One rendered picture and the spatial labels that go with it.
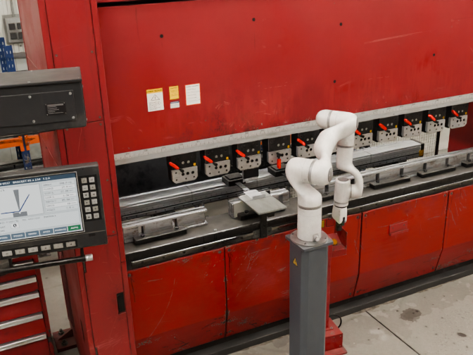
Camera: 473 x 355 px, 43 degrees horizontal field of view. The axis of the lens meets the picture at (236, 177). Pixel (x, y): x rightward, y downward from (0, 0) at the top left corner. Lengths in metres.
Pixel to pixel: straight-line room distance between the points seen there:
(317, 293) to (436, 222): 1.49
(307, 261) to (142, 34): 1.39
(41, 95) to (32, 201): 0.43
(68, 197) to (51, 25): 0.76
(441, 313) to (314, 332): 1.36
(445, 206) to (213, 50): 2.06
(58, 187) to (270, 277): 1.70
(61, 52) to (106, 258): 1.05
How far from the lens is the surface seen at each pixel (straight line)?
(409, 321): 4.27
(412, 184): 4.12
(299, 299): 3.14
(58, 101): 2.38
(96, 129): 2.87
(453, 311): 4.44
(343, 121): 3.07
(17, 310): 3.60
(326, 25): 3.52
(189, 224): 3.45
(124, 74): 3.06
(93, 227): 2.54
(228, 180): 3.71
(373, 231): 4.03
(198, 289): 3.53
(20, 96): 2.38
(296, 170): 2.86
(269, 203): 3.43
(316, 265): 3.05
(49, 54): 2.76
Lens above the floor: 2.42
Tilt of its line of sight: 22 degrees down
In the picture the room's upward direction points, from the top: 2 degrees counter-clockwise
